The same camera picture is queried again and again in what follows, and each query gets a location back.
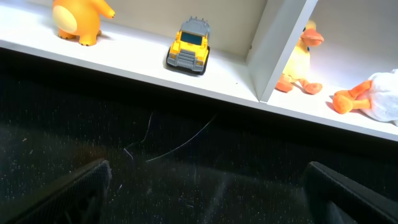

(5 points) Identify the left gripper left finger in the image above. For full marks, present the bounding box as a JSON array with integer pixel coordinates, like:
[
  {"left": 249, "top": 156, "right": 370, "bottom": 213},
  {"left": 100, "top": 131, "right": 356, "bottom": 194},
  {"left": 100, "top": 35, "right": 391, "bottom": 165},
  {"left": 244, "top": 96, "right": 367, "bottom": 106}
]
[{"left": 0, "top": 157, "right": 112, "bottom": 224}]

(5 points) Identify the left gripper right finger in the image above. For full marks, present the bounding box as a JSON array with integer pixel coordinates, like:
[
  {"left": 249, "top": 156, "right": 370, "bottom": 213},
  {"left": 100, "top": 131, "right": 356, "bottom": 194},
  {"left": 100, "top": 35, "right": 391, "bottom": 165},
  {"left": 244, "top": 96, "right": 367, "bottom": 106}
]
[{"left": 303, "top": 161, "right": 398, "bottom": 224}]

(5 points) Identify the yellow rubber duck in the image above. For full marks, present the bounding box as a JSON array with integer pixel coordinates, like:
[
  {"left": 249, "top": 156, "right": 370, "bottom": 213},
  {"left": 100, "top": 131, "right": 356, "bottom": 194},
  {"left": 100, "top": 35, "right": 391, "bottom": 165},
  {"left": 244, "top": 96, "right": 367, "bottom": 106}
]
[{"left": 52, "top": 0, "right": 116, "bottom": 47}]

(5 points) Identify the grey and yellow toy truck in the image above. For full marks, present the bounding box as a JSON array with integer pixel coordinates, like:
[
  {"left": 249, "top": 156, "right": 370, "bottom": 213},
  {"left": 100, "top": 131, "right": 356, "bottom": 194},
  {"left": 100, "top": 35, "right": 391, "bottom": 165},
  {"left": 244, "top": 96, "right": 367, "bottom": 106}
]
[{"left": 165, "top": 16, "right": 211, "bottom": 76}]

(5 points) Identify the white plush goose with hat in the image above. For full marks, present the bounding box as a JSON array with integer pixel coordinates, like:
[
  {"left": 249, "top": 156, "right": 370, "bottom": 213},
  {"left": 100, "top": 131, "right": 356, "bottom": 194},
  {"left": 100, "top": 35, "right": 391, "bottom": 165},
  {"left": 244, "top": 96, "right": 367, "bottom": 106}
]
[{"left": 332, "top": 68, "right": 398, "bottom": 127}]

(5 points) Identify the yellow plush duck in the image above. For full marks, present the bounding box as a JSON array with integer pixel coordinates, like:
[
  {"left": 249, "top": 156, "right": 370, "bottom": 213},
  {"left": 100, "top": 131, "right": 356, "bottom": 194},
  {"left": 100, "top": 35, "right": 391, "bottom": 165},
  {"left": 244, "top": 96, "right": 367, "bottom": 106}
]
[{"left": 274, "top": 19, "right": 325, "bottom": 95}]

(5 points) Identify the white shelf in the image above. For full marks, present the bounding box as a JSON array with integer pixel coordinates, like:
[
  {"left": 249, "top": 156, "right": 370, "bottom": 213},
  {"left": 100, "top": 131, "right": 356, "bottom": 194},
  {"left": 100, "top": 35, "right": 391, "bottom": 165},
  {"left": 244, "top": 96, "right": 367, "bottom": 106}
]
[{"left": 0, "top": 0, "right": 398, "bottom": 142}]

